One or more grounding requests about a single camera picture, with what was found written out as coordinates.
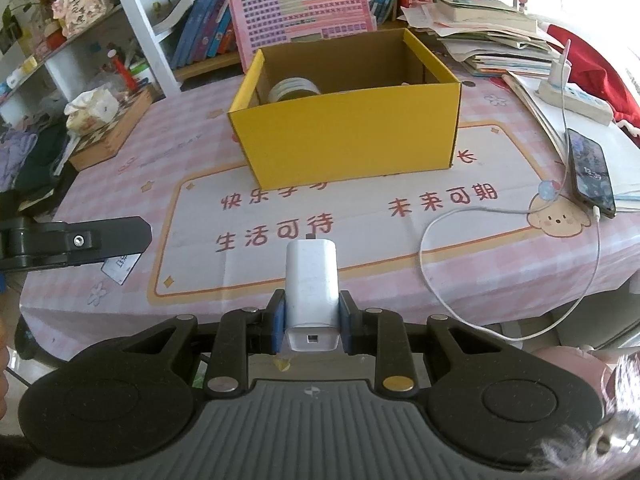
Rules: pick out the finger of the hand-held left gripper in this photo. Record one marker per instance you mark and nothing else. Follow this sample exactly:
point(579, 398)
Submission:
point(100, 240)

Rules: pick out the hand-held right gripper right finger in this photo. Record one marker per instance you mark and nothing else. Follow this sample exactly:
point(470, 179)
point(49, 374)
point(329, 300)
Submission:
point(346, 322)

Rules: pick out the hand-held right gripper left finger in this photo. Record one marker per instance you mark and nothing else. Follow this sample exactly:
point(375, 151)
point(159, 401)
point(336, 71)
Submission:
point(279, 320)

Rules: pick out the white charger with prongs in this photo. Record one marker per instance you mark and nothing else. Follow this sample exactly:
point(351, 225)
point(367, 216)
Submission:
point(310, 280)

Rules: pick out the yellow cardboard box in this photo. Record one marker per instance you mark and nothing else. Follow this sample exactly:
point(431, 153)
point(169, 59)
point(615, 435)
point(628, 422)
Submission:
point(350, 135)

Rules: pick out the printed packing tape roll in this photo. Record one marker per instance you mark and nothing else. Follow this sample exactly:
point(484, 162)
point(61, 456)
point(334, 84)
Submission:
point(292, 89)

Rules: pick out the white label card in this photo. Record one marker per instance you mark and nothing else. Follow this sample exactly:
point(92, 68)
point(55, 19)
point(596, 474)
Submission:
point(120, 269)

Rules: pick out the pink checkered tablecloth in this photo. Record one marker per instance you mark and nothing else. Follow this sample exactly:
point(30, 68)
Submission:
point(150, 180)

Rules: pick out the wooden chessboard box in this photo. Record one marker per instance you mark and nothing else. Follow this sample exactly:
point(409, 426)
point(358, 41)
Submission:
point(110, 145)

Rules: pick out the pile of dark clothes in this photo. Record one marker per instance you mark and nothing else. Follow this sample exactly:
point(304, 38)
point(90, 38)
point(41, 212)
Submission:
point(30, 160)

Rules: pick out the floral tissue pack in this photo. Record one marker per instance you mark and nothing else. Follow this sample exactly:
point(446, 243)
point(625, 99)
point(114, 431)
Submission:
point(92, 110)

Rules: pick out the green white pen cup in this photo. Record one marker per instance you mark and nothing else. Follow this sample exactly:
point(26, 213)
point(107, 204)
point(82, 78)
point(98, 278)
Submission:
point(140, 76)

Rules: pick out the white wooden bookshelf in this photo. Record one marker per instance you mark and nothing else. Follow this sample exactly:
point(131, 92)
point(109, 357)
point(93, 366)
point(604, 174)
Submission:
point(145, 25)

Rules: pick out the row of colourful books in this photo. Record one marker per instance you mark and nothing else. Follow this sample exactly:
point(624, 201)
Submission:
point(200, 30)

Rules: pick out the floral plush doll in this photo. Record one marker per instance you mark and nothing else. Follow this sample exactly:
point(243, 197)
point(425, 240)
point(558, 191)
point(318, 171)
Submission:
point(80, 2)

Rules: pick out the black smartphone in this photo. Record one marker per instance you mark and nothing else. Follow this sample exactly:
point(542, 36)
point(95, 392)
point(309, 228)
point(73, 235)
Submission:
point(590, 170)

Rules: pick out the pink learning tablet board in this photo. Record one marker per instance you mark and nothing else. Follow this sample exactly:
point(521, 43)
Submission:
point(300, 10)

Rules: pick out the stack of papers and books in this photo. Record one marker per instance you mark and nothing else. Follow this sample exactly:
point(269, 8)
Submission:
point(480, 35)

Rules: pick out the white power strip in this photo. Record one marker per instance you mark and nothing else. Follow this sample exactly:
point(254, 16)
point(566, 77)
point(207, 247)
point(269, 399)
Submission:
point(580, 102)

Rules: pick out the white plugged-in charger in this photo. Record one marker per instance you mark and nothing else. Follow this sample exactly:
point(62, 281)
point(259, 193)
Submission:
point(557, 75)

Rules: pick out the red cloth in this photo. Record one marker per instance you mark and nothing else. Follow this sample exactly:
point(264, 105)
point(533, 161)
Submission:
point(600, 80)

